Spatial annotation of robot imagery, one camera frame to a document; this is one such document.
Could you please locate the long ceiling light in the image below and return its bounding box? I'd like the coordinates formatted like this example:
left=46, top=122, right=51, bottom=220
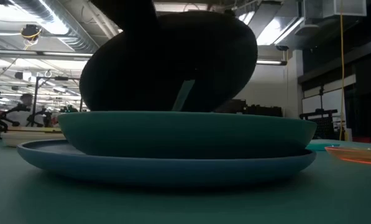
left=0, top=49, right=93, bottom=58
left=255, top=59, right=288, bottom=66

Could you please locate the grey rectangular air duct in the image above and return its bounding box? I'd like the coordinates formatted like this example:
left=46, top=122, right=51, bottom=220
left=293, top=0, right=368, bottom=37

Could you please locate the yellow cord reel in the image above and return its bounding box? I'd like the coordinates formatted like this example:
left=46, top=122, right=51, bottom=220
left=20, top=24, right=43, bottom=43

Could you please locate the orange transparent plastic plate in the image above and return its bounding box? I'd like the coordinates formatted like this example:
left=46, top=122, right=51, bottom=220
left=324, top=146, right=371, bottom=167

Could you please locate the silver ventilation duct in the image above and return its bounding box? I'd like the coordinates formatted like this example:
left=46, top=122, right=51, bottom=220
left=9, top=0, right=121, bottom=52

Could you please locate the blue plastic plate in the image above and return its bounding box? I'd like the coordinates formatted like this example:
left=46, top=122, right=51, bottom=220
left=16, top=139, right=317, bottom=187

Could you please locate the black metal stand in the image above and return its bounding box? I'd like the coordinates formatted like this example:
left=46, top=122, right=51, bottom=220
left=32, top=75, right=81, bottom=127

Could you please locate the green table mat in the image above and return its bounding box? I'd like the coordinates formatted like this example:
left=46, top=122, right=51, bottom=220
left=0, top=138, right=371, bottom=224

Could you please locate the black equipment stand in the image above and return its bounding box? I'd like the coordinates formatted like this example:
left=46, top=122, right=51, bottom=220
left=299, top=85, right=340, bottom=140

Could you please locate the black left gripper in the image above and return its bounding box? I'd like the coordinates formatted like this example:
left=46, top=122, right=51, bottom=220
left=79, top=11, right=258, bottom=112

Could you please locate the person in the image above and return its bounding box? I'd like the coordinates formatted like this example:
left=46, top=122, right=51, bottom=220
left=16, top=93, right=34, bottom=127

